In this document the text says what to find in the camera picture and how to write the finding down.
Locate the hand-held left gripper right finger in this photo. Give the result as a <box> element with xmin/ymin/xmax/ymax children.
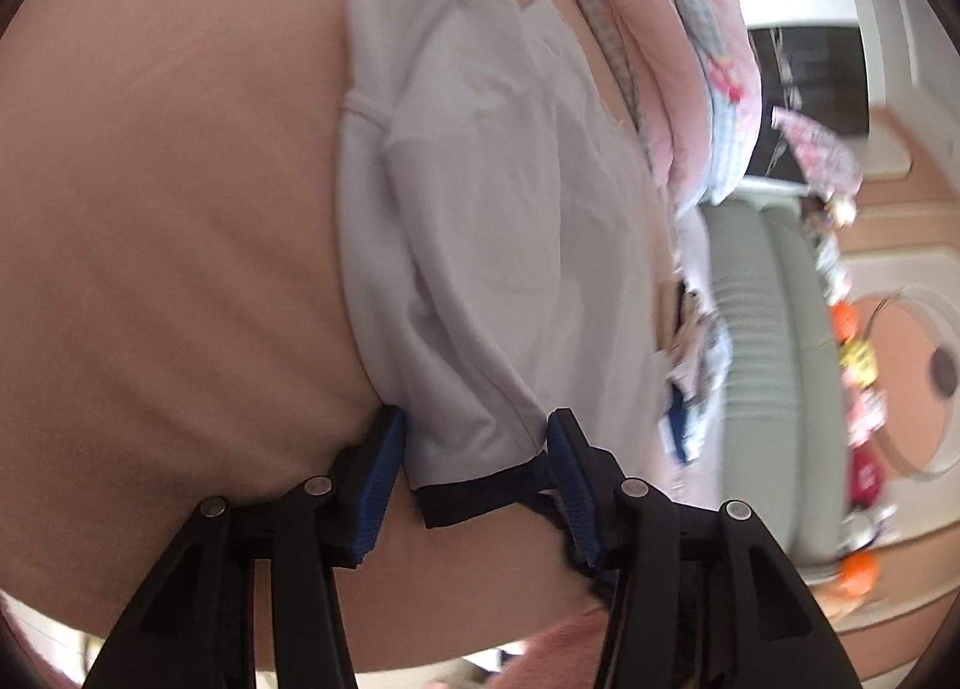
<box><xmin>546</xmin><ymin>408</ymin><xmax>863</xmax><ymax>689</ymax></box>

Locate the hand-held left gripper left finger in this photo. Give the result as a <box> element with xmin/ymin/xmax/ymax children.
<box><xmin>82</xmin><ymin>408</ymin><xmax>410</xmax><ymax>689</ymax></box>

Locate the white shirt navy trim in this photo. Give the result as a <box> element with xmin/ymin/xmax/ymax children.
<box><xmin>336</xmin><ymin>0</ymin><xmax>676</xmax><ymax>589</ymax></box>

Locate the glass wardrobe with clothes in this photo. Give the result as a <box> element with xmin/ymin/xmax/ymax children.
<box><xmin>746</xmin><ymin>25</ymin><xmax>871</xmax><ymax>180</ymax></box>

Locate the navy folded garment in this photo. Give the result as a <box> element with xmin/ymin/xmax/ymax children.
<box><xmin>660</xmin><ymin>385</ymin><xmax>691</xmax><ymax>461</ymax></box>

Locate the light blue printed folded garment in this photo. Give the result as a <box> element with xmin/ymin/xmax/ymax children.
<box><xmin>675</xmin><ymin>284</ymin><xmax>732</xmax><ymax>465</ymax></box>

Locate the grey padded headboard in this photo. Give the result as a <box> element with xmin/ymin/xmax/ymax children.
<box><xmin>705</xmin><ymin>198</ymin><xmax>848</xmax><ymax>570</ymax></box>

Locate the red plush toy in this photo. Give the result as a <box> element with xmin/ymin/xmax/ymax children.
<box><xmin>846</xmin><ymin>445</ymin><xmax>886</xmax><ymax>506</ymax></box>

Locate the pink white plush toy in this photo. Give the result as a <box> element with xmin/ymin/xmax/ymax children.
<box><xmin>846</xmin><ymin>385</ymin><xmax>890</xmax><ymax>446</ymax></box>

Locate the pink bed sheet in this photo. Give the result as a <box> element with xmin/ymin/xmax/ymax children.
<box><xmin>0</xmin><ymin>0</ymin><xmax>721</xmax><ymax>675</ymax></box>

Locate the yellow plush toy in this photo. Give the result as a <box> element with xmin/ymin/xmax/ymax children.
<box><xmin>838</xmin><ymin>340</ymin><xmax>878</xmax><ymax>386</ymax></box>

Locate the pink patterned hanging cloth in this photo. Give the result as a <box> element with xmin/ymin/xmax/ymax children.
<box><xmin>772</xmin><ymin>108</ymin><xmax>863</xmax><ymax>199</ymax></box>

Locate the pink folded quilt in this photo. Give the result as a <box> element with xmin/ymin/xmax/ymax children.
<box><xmin>517</xmin><ymin>0</ymin><xmax>762</xmax><ymax>218</ymax></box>

